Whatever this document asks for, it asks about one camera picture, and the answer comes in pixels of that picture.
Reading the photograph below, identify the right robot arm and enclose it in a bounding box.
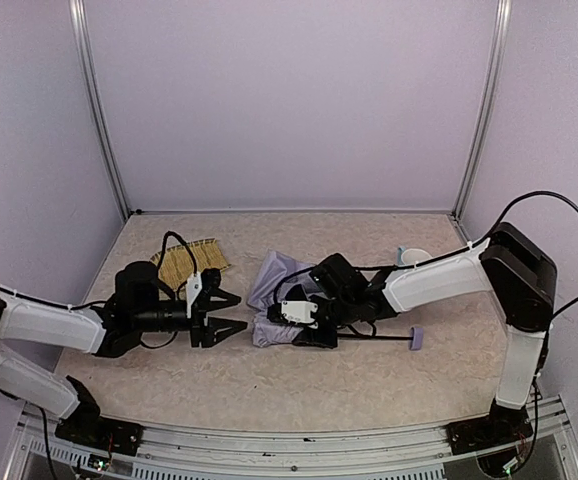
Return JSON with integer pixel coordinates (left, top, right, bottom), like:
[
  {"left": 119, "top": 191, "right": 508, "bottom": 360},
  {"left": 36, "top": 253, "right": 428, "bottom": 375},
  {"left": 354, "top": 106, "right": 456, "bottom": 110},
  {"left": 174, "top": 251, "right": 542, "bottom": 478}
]
[{"left": 268, "top": 222, "right": 557, "bottom": 455}]

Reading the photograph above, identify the right aluminium frame post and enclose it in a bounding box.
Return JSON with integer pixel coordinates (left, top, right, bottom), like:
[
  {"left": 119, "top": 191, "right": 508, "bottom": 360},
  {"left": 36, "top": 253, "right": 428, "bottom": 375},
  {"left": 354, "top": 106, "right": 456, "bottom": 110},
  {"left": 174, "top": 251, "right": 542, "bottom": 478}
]
[{"left": 452, "top": 0, "right": 513, "bottom": 223}]

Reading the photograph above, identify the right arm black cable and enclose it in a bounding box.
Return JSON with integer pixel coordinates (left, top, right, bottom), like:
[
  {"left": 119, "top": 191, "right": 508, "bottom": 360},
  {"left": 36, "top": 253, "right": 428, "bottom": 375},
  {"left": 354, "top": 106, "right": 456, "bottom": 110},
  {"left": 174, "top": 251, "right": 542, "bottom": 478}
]
[{"left": 491, "top": 189, "right": 578, "bottom": 326}]

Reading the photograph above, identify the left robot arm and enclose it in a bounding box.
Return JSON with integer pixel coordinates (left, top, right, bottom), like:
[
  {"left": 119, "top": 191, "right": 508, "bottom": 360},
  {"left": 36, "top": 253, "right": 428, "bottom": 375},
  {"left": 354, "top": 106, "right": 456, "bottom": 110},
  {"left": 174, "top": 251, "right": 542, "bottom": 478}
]
[{"left": 0, "top": 261, "right": 247, "bottom": 448}]

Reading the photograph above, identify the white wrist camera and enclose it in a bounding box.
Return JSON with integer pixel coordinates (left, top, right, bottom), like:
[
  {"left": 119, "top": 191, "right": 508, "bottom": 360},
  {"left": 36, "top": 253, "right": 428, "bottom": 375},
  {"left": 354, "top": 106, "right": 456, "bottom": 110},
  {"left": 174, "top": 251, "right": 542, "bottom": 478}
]
[
  {"left": 186, "top": 268, "right": 222, "bottom": 319},
  {"left": 267, "top": 300, "right": 318, "bottom": 329}
]

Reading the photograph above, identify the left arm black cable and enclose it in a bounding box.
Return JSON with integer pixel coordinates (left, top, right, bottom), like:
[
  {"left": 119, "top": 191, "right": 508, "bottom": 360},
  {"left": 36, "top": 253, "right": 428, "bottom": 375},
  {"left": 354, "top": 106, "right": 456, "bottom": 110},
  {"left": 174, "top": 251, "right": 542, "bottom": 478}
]
[{"left": 156, "top": 230, "right": 200, "bottom": 291}]

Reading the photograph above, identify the front aluminium rail base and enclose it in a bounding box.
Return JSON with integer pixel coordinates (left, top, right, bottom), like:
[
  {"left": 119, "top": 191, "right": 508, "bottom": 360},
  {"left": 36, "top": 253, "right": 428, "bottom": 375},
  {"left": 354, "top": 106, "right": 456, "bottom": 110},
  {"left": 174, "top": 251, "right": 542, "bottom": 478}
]
[{"left": 3, "top": 394, "right": 578, "bottom": 480}]

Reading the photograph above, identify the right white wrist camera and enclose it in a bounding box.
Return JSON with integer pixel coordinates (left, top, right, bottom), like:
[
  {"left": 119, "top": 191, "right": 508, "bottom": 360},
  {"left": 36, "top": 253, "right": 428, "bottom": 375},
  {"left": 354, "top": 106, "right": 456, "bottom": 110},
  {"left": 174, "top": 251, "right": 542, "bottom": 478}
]
[{"left": 267, "top": 300, "right": 318, "bottom": 329}]

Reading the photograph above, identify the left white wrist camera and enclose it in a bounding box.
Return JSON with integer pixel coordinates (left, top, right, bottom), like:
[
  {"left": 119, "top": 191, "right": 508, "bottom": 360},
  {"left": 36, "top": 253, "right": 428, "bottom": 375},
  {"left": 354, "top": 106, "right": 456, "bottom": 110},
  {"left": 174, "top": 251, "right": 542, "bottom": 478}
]
[{"left": 186, "top": 268, "right": 222, "bottom": 319}]

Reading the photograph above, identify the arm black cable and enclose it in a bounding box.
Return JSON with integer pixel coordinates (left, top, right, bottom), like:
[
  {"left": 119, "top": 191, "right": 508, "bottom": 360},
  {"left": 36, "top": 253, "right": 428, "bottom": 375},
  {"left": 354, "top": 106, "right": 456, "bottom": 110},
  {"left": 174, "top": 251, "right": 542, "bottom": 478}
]
[
  {"left": 156, "top": 230, "right": 200, "bottom": 291},
  {"left": 491, "top": 189, "right": 578, "bottom": 326}
]

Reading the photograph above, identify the lilac folding umbrella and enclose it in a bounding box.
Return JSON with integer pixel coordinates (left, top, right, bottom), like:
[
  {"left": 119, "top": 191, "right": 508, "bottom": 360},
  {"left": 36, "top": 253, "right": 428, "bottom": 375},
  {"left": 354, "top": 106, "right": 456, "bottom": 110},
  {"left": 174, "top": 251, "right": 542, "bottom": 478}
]
[{"left": 247, "top": 250, "right": 423, "bottom": 351}]

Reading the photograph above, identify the light blue ceramic mug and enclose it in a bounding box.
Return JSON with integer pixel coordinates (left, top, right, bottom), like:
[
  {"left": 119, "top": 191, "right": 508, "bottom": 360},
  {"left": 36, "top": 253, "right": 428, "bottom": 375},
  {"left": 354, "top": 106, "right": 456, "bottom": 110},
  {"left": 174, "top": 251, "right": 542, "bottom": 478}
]
[{"left": 397, "top": 246, "right": 432, "bottom": 266}]

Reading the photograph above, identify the aluminium frame post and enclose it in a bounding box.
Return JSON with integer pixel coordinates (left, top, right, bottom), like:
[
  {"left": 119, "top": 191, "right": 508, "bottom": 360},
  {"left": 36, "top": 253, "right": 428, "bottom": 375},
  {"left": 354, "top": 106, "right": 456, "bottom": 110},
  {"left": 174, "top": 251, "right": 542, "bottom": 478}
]
[
  {"left": 68, "top": 0, "right": 132, "bottom": 222},
  {"left": 452, "top": 0, "right": 513, "bottom": 223}
]

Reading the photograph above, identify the left aluminium frame post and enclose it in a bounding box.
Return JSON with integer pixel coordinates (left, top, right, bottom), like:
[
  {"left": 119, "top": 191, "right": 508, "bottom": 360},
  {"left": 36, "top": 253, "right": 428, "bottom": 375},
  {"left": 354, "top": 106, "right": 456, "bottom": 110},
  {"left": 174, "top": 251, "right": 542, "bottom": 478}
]
[{"left": 68, "top": 0, "right": 132, "bottom": 222}]

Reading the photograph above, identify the woven bamboo tray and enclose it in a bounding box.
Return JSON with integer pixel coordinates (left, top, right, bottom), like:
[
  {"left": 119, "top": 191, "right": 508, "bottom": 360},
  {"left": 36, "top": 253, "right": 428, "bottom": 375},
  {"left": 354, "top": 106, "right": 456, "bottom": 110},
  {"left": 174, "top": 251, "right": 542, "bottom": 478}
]
[{"left": 159, "top": 238, "right": 231, "bottom": 289}]

